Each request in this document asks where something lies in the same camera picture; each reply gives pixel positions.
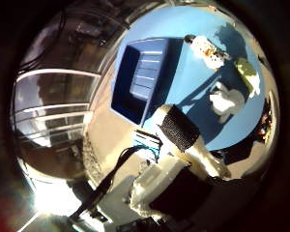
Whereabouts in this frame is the plain white plush toy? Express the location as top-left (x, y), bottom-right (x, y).
top-left (209, 80), bottom-right (247, 124)

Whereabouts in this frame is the white brown-spotted plush toy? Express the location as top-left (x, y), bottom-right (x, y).
top-left (184, 34), bottom-right (231, 71)

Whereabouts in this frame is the blue plastic container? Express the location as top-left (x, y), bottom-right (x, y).
top-left (110, 38), bottom-right (185, 127)

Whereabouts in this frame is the green and white toy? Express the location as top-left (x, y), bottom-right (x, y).
top-left (234, 57), bottom-right (261, 98)

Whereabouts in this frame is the metal window railing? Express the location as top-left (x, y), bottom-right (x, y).
top-left (11, 68), bottom-right (102, 147)

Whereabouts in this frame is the black cable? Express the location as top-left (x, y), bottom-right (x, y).
top-left (69, 145), bottom-right (146, 220)

